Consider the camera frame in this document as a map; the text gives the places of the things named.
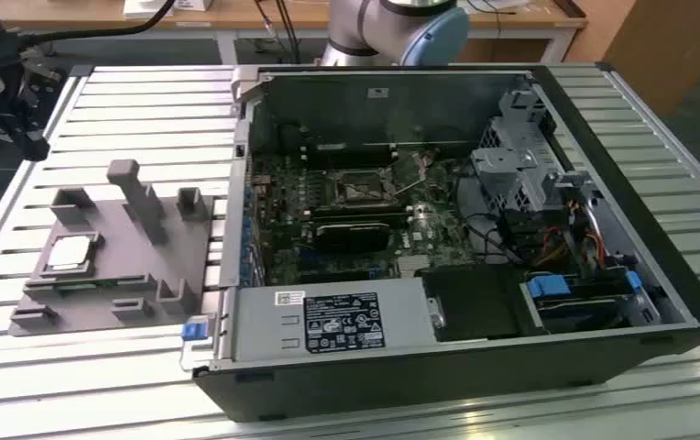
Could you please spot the silver CPU chip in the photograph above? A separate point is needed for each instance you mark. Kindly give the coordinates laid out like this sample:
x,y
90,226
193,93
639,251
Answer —
x,y
71,252

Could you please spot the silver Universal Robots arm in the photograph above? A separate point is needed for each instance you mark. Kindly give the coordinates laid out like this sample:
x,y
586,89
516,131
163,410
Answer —
x,y
356,27

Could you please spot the black RAM slot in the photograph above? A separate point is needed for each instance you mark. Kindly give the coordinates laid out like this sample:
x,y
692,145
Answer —
x,y
362,149
356,212
356,220

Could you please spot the CPU socket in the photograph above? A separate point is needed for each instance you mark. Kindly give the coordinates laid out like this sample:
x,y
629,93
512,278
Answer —
x,y
365,188

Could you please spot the white box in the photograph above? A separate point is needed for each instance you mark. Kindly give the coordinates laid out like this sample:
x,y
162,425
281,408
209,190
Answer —
x,y
142,9

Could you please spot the grey plastic parts rack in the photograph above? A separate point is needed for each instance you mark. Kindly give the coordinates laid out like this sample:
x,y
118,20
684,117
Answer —
x,y
121,261

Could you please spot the green RAM stick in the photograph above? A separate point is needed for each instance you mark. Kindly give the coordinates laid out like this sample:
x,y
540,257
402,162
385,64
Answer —
x,y
102,284

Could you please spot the wooden desk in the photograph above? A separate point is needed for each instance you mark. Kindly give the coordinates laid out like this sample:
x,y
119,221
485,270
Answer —
x,y
234,20

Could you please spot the blue case latch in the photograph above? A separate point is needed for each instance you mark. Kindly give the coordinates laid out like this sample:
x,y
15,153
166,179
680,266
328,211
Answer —
x,y
194,332

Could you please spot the grey power supply with label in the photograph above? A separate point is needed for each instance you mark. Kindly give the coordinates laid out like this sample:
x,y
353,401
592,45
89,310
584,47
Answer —
x,y
265,321

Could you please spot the small black white sticker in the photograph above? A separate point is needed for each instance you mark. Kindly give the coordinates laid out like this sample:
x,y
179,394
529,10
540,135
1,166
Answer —
x,y
377,92

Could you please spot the black graphics card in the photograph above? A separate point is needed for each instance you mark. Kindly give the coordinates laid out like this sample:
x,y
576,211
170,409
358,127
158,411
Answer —
x,y
353,238

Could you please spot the thin metal locking lever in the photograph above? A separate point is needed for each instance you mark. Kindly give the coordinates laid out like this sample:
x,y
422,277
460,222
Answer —
x,y
408,187

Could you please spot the small silver heat sink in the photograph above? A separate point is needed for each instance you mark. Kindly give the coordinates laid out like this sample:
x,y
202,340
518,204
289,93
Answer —
x,y
414,266

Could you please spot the green motherboard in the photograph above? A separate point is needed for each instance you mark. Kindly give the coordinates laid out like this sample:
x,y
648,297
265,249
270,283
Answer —
x,y
436,238

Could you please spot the silver metal drive cage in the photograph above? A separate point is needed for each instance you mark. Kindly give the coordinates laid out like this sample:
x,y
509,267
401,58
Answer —
x,y
502,160

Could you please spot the white papers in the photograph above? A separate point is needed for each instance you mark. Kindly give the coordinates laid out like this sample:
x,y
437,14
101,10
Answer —
x,y
502,4

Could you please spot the black open PC case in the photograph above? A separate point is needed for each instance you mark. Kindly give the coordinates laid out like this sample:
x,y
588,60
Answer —
x,y
386,389

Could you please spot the black plastic shroud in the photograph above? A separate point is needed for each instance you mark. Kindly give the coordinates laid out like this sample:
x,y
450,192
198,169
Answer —
x,y
478,302

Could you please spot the hard disk in blue carrier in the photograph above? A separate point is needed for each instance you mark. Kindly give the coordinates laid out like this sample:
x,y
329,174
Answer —
x,y
549,286

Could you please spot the small blue plastic clip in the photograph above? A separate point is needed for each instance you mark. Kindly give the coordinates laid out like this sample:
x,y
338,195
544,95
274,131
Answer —
x,y
632,282

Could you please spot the brown wooden cabinet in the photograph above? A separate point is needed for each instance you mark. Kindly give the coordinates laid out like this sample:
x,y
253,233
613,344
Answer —
x,y
675,46

